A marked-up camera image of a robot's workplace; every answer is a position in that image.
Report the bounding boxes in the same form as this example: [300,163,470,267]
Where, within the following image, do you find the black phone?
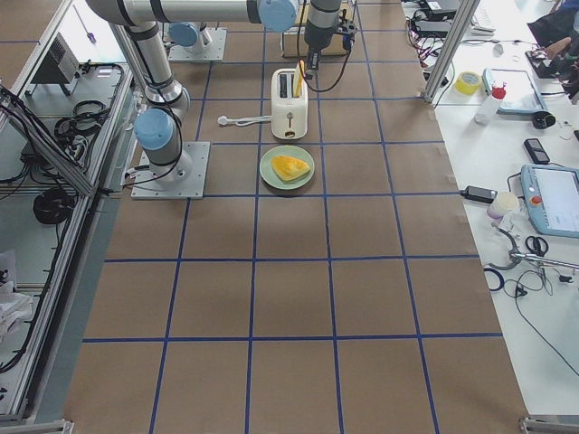
[524,138,550,165]

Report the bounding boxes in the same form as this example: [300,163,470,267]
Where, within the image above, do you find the light green plate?
[260,146,315,190]

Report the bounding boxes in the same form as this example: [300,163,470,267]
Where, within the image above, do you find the wire basket with wooden shelf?
[280,25,346,59]

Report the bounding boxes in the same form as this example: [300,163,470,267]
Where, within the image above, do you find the blue tape roll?
[483,267,505,292]

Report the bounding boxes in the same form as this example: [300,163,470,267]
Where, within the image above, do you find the red-capped white bottle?
[473,83,507,126]

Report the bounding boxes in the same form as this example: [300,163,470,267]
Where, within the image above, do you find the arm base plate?
[168,27,227,63]
[130,142,211,200]

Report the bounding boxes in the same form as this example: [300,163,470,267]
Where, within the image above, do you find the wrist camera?
[336,9,358,53]

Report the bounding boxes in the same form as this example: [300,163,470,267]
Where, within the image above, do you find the yellow tape roll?
[454,71,482,96]

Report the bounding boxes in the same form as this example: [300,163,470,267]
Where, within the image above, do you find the white toaster power cable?
[217,115,273,128]

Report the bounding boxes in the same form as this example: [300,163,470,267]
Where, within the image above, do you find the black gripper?
[305,44,322,80]

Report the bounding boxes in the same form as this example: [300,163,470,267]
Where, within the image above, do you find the blue teach pendant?
[520,165,578,238]
[482,68,547,115]

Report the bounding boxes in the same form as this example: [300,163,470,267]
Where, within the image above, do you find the toast slice in toaster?
[292,60,305,98]

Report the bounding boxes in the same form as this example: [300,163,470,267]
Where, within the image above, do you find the near blue teach pendant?
[520,165,578,238]

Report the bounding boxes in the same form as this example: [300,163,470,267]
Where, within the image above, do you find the aluminium frame post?
[422,0,479,102]

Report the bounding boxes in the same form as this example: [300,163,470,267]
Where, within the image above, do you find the white paper cup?
[489,192,520,219]

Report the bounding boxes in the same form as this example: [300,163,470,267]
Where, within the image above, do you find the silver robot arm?
[168,22,213,52]
[88,1,357,182]

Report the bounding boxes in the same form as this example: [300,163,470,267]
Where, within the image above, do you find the white two-slot toaster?
[271,68,308,140]

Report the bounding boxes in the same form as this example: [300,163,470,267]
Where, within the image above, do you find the black power adapter brick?
[460,185,498,203]

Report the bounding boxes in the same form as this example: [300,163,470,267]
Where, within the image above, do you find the far blue teach pendant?
[482,68,547,115]

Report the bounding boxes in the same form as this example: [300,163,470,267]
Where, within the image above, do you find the black scissors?
[525,235,549,257]

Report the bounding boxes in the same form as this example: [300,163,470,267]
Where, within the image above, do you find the yellow bread piece on plate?
[271,155,310,182]

